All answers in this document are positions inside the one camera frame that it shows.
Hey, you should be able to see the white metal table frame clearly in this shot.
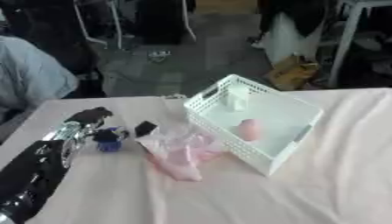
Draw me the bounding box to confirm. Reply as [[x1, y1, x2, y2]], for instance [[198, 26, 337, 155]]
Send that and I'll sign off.
[[325, 0, 392, 88]]

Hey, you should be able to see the brown bag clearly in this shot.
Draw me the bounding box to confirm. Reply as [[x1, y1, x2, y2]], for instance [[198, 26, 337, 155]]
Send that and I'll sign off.
[[263, 54, 322, 92]]

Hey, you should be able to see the small white block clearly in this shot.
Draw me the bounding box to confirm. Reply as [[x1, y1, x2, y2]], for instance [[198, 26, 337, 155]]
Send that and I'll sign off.
[[223, 85, 253, 113]]

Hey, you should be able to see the pink egg-shaped toy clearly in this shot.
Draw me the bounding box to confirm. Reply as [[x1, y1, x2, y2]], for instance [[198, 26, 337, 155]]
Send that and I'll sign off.
[[235, 118, 265, 143]]

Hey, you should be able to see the white plastic mesh basket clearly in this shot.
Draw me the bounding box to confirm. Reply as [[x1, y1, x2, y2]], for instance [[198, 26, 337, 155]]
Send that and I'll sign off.
[[182, 73, 326, 178]]

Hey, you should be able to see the small blue cup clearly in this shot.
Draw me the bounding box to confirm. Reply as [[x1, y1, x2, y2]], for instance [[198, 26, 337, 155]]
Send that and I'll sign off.
[[96, 126, 130, 153]]

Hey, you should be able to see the small grey floor object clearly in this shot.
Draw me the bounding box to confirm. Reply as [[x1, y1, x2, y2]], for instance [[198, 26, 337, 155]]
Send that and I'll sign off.
[[147, 49, 173, 63]]

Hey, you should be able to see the pink clear plastic bag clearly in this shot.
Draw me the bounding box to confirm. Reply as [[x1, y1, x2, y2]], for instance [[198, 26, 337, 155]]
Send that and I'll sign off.
[[133, 122, 227, 183]]

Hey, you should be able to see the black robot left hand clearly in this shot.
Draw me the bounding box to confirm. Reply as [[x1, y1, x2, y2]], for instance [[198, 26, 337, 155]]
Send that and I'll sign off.
[[64, 106, 159, 144]]

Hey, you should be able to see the white frame chair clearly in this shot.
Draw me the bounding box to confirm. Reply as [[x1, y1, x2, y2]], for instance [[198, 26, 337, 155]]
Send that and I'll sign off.
[[72, 0, 200, 50]]

